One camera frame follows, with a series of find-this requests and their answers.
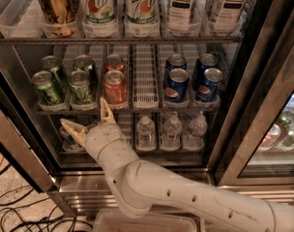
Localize water bottle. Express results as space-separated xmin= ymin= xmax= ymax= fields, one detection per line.
xmin=162 ymin=115 xmax=182 ymax=151
xmin=183 ymin=115 xmax=208 ymax=151
xmin=136 ymin=116 xmax=156 ymax=151

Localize orange can back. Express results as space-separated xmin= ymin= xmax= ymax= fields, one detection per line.
xmin=104 ymin=54 xmax=126 ymax=73

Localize blue pepsi can back right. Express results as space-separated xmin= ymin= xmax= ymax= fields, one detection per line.
xmin=191 ymin=53 xmax=219 ymax=91

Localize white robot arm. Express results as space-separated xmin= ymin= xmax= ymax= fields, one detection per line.
xmin=61 ymin=99 xmax=294 ymax=232

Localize blue pepsi can back left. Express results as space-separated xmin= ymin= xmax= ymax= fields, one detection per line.
xmin=164 ymin=53 xmax=187 ymax=77

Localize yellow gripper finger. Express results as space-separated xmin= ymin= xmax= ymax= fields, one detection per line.
xmin=100 ymin=98 xmax=116 ymax=124
xmin=60 ymin=118 xmax=88 ymax=147

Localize steel fridge door left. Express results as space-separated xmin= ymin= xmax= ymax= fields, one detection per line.
xmin=0 ymin=73 xmax=54 ymax=192

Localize glass fridge door right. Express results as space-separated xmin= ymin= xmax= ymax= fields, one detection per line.
xmin=215 ymin=7 xmax=294 ymax=186

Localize water bottle middle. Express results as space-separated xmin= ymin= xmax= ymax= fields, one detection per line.
xmin=162 ymin=115 xmax=182 ymax=151

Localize blue pepsi can front right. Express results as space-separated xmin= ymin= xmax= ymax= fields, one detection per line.
xmin=195 ymin=68 xmax=223 ymax=102

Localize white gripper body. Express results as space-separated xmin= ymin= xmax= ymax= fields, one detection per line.
xmin=85 ymin=123 xmax=128 ymax=161

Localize black floor cables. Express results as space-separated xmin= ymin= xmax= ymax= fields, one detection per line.
xmin=0 ymin=162 xmax=94 ymax=232

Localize water bottle right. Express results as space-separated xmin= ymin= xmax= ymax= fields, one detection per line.
xmin=183 ymin=115 xmax=208 ymax=151

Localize blue pepsi can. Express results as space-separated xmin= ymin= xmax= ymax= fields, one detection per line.
xmin=191 ymin=53 xmax=219 ymax=91
xmin=164 ymin=68 xmax=190 ymax=103
xmin=164 ymin=53 xmax=187 ymax=77
xmin=195 ymin=68 xmax=223 ymax=102

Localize green can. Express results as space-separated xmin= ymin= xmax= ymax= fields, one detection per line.
xmin=70 ymin=70 xmax=95 ymax=104
xmin=41 ymin=55 xmax=68 ymax=91
xmin=73 ymin=54 xmax=98 ymax=87
xmin=31 ymin=71 xmax=65 ymax=106

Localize clear bin left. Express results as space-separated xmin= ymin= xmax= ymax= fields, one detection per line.
xmin=92 ymin=210 xmax=197 ymax=232

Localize empty white shelf tray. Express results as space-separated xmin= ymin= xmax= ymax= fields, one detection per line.
xmin=132 ymin=44 xmax=159 ymax=109

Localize tea bottle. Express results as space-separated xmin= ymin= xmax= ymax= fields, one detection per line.
xmin=207 ymin=0 xmax=246 ymax=36
xmin=167 ymin=0 xmax=197 ymax=31

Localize green can back left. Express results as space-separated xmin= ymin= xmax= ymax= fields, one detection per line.
xmin=41 ymin=55 xmax=68 ymax=91

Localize tea bottle right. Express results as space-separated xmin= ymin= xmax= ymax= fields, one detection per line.
xmin=207 ymin=0 xmax=246 ymax=36

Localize gold tall can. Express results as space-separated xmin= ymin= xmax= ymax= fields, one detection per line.
xmin=38 ymin=0 xmax=79 ymax=37

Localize green can front left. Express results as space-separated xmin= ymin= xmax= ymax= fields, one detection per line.
xmin=31 ymin=71 xmax=65 ymax=106

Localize blue silver can left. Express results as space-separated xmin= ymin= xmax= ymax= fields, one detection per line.
xmin=59 ymin=127 xmax=80 ymax=150

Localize tea bottle left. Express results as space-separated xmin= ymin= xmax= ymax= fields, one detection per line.
xmin=167 ymin=0 xmax=197 ymax=31

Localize orange can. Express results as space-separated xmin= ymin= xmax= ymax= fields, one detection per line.
xmin=103 ymin=71 xmax=126 ymax=104
xmin=104 ymin=54 xmax=126 ymax=73

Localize empty clear top tray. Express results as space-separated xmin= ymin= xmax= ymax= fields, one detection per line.
xmin=0 ymin=0 xmax=43 ymax=39

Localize blue pepsi can front left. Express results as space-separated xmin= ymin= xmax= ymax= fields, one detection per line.
xmin=164 ymin=68 xmax=190 ymax=103

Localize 7up bottle right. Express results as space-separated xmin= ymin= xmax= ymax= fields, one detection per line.
xmin=125 ymin=0 xmax=157 ymax=25

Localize orange can front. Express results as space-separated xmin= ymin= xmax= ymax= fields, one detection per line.
xmin=103 ymin=71 xmax=126 ymax=104

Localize water bottle left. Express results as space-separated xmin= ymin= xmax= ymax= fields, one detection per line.
xmin=136 ymin=116 xmax=156 ymax=151

